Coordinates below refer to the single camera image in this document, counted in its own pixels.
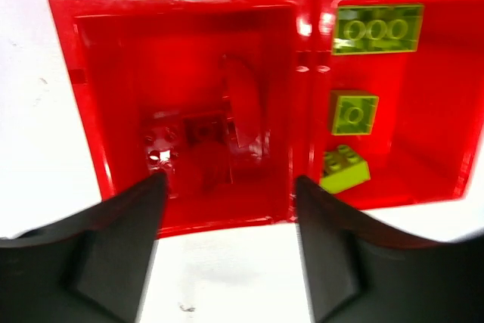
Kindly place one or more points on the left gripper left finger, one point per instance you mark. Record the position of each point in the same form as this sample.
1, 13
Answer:
88, 267

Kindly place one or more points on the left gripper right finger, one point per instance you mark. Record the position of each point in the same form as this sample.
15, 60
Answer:
359, 269

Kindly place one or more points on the green curved lego piece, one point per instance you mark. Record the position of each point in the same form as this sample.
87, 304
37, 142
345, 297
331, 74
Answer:
343, 169

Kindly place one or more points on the small green lego piece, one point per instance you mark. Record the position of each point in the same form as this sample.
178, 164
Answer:
352, 112

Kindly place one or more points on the red curved lego brick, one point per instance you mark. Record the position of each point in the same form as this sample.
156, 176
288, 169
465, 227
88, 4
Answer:
242, 103

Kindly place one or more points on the green lego brick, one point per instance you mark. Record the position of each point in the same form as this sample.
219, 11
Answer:
377, 29

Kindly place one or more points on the red four-compartment bin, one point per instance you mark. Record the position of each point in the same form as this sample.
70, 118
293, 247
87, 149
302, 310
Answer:
147, 81

